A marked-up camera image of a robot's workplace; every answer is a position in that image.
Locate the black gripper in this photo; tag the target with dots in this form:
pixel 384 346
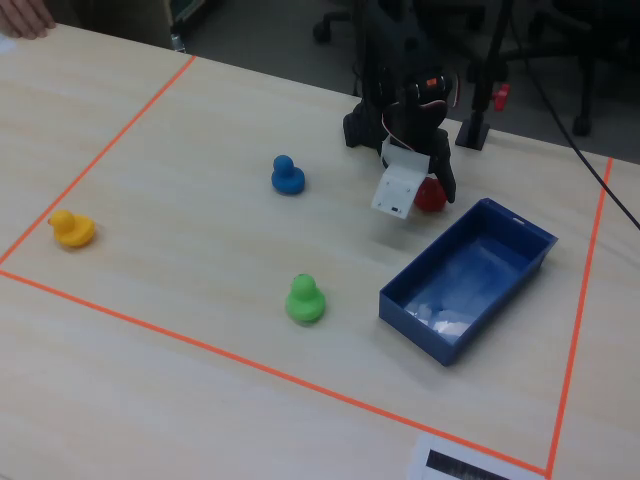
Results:
pixel 443 161

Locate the red rubber duck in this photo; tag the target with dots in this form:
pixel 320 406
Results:
pixel 429 196

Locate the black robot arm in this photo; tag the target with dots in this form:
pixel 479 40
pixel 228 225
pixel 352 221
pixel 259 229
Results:
pixel 380 60

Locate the blue plastic box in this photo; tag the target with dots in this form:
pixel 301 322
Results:
pixel 400 300

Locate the blue rubber duck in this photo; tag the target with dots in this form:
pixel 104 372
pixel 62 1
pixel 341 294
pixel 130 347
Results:
pixel 287 177

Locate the green rubber duck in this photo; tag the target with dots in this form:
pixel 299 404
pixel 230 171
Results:
pixel 304 301

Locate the yellow rubber duck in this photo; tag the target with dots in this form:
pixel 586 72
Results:
pixel 74 229

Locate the person's bare hand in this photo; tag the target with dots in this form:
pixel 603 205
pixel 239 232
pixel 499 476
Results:
pixel 22 17

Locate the black stand with red knob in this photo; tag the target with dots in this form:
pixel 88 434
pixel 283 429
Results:
pixel 480 100

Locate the black office chair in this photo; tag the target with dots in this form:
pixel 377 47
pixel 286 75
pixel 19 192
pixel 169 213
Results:
pixel 332 25
pixel 585 55

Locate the orange tape strip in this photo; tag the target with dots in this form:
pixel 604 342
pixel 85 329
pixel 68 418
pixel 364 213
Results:
pixel 582 300
pixel 250 365
pixel 100 155

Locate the white label with barcode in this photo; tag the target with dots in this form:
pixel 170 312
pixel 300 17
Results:
pixel 450 462

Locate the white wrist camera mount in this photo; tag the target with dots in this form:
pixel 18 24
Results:
pixel 397 187

